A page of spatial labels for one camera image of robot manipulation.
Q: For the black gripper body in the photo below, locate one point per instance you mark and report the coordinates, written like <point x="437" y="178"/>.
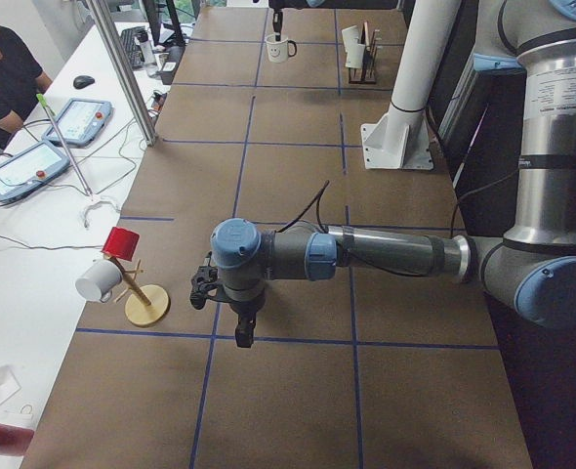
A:
<point x="277" y="21"/>
<point x="244" y="307"/>

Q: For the white smiley mug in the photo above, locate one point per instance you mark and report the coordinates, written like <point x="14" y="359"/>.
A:
<point x="280" y="51"/>

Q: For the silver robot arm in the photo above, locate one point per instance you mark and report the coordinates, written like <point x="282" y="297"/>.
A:
<point x="531" y="268"/>

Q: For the red cup on stand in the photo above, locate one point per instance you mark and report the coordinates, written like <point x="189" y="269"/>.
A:
<point x="121" y="243"/>

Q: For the white ribbed mug on rack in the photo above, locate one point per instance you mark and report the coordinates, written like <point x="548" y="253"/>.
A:
<point x="353" y="47"/>

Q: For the wooden mug tree stand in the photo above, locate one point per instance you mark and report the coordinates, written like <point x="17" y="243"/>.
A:
<point x="147" y="304"/>

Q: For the clear water bottle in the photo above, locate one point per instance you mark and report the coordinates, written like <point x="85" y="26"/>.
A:
<point x="149" y="60"/>

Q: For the black keyboard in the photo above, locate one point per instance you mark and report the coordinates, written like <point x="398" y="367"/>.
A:
<point x="131" y="47"/>

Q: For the white mug on stand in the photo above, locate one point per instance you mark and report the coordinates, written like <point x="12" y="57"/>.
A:
<point x="96" y="284"/>

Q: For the black computer mouse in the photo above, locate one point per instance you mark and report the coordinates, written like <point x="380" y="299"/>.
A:
<point x="83" y="81"/>

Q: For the upper teach pendant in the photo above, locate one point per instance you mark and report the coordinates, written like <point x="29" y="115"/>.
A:
<point x="81" y="120"/>

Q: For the teach pendant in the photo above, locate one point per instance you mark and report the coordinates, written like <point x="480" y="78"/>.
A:
<point x="81" y="120"/>
<point x="29" y="170"/>

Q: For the metal rod on desk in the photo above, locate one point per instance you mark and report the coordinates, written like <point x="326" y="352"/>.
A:
<point x="43" y="103"/>

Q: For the lower teach pendant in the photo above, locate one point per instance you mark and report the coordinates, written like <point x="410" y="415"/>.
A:
<point x="29" y="170"/>

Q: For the person in black shirt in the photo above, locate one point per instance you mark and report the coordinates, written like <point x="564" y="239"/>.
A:
<point x="22" y="78"/>

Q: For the black wire rack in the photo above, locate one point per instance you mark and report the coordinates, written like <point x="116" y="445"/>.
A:
<point x="368" y="73"/>

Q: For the white pedestal column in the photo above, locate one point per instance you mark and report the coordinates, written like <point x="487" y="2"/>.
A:
<point x="400" y="139"/>

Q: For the aluminium frame post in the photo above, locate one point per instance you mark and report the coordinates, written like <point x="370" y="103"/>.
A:
<point x="127" y="79"/>

